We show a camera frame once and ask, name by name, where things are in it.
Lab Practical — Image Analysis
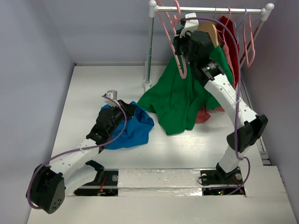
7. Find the wooden hanger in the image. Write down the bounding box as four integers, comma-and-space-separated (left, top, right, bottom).
197, 22, 219, 48

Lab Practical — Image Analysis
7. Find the blue wire hanger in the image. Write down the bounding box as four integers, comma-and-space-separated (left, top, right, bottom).
235, 7, 247, 44

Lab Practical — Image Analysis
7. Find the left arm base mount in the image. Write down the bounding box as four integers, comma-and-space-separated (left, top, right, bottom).
74, 160, 119, 196

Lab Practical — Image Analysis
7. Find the white clothes rack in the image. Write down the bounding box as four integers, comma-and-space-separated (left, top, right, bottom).
142, 0, 275, 91

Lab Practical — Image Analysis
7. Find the pink plastic hanger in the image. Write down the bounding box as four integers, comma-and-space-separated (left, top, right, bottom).
157, 0, 187, 79

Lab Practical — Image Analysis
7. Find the pink t-shirt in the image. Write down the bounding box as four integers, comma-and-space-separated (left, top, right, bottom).
196, 45, 238, 123

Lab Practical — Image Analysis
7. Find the blue t-shirt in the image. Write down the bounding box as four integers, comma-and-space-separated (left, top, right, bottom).
106, 101, 154, 150

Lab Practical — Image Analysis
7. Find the red t-shirt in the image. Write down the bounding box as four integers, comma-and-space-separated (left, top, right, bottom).
220, 16, 240, 88

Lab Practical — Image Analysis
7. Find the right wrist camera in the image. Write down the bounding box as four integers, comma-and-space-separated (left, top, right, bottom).
179, 13, 199, 38

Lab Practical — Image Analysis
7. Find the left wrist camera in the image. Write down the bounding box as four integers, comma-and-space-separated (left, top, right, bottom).
104, 90, 117, 101

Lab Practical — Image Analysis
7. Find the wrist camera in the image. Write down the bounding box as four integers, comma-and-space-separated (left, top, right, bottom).
179, 13, 199, 38
104, 90, 117, 101

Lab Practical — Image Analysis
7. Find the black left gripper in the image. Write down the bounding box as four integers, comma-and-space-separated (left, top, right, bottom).
107, 100, 136, 135

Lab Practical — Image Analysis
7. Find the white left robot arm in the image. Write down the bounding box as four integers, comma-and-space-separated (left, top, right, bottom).
26, 100, 137, 214

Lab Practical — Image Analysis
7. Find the green t-shirt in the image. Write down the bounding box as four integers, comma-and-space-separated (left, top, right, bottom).
137, 57, 223, 135

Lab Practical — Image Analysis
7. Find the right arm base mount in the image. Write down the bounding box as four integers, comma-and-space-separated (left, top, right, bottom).
197, 165, 246, 196

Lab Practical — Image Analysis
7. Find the pink hanger on rack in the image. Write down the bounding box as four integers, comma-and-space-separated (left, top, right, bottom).
242, 14, 256, 67

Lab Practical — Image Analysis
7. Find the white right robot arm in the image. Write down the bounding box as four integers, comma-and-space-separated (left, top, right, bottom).
173, 31, 268, 183

